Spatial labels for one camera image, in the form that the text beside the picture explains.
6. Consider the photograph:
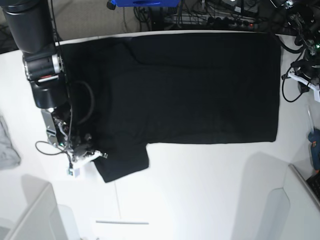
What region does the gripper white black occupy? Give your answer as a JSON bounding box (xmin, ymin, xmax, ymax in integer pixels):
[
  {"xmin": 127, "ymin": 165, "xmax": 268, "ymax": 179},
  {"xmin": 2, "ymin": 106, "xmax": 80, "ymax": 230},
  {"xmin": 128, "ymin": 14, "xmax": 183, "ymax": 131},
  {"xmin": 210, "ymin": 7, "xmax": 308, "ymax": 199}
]
[
  {"xmin": 287, "ymin": 62, "xmax": 320, "ymax": 102},
  {"xmin": 66, "ymin": 143, "xmax": 108, "ymax": 178}
]

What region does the black T-shirt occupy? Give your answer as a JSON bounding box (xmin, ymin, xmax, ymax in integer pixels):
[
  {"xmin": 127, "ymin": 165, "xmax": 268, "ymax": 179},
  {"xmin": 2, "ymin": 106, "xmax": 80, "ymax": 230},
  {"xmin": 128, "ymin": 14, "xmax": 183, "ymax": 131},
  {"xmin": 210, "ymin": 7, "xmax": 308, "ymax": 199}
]
[{"xmin": 61, "ymin": 32, "xmax": 281, "ymax": 183}]

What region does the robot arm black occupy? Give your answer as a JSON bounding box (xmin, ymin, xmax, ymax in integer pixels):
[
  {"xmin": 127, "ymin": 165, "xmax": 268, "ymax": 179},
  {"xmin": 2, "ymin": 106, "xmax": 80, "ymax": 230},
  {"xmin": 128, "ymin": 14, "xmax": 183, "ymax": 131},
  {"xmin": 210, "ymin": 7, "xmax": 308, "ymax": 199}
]
[
  {"xmin": 0, "ymin": 0, "xmax": 107, "ymax": 178},
  {"xmin": 268, "ymin": 0, "xmax": 320, "ymax": 103}
]

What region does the clear glue stick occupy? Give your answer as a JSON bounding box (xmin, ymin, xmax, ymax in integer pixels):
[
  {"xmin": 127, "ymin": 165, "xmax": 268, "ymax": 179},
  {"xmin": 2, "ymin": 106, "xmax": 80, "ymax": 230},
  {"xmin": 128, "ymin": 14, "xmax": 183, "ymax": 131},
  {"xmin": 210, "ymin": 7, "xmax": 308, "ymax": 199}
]
[{"xmin": 305, "ymin": 105, "xmax": 315, "ymax": 134}]

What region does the blue glue gun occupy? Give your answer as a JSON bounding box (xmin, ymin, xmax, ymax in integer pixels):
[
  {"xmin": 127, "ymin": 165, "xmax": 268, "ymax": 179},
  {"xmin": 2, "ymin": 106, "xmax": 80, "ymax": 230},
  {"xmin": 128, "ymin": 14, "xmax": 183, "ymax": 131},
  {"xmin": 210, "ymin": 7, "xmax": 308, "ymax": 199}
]
[{"xmin": 308, "ymin": 128, "xmax": 320, "ymax": 171}]

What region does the grey cloth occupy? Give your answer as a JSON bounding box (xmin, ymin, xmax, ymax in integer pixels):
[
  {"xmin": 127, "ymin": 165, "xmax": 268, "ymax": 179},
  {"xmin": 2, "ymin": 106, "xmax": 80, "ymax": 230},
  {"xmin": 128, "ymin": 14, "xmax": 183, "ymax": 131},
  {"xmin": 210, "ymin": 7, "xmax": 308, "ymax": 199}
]
[{"xmin": 0, "ymin": 115, "xmax": 21, "ymax": 171}]

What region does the white bin left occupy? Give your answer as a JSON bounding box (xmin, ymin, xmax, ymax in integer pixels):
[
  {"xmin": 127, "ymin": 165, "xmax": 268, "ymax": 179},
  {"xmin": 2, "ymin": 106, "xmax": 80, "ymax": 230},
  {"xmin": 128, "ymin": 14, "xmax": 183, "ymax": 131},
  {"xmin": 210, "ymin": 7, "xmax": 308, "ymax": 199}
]
[{"xmin": 4, "ymin": 182, "xmax": 68, "ymax": 240}]

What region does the black keyboard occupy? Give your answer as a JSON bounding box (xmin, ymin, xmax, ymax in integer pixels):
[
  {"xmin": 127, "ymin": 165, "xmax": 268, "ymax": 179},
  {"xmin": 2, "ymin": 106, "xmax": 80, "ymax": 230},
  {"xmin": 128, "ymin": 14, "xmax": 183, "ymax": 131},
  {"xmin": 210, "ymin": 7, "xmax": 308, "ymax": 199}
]
[{"xmin": 306, "ymin": 173, "xmax": 320, "ymax": 200}]

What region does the blue box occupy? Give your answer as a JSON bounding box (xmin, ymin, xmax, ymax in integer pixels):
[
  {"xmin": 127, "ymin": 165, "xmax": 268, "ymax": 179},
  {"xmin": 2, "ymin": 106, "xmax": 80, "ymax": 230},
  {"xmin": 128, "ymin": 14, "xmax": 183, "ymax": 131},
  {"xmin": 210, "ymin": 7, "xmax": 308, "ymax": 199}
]
[{"xmin": 106, "ymin": 0, "xmax": 180, "ymax": 10}]

